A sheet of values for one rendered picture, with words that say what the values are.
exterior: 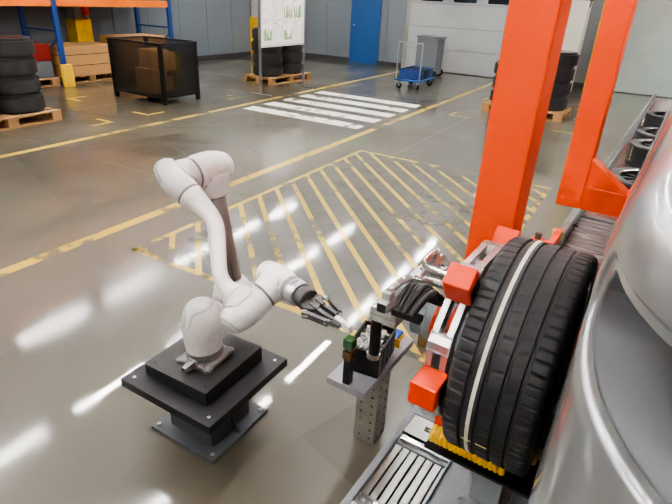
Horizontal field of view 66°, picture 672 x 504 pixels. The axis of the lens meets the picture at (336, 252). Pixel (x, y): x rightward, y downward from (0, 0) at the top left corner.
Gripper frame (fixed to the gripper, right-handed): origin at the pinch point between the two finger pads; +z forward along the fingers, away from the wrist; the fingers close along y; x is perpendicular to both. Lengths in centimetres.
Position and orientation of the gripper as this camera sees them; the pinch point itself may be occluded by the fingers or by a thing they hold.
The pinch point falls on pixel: (343, 324)
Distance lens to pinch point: 161.3
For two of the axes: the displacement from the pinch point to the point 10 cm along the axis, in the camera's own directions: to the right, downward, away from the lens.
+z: 6.8, 3.9, -6.2
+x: 0.8, 8.0, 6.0
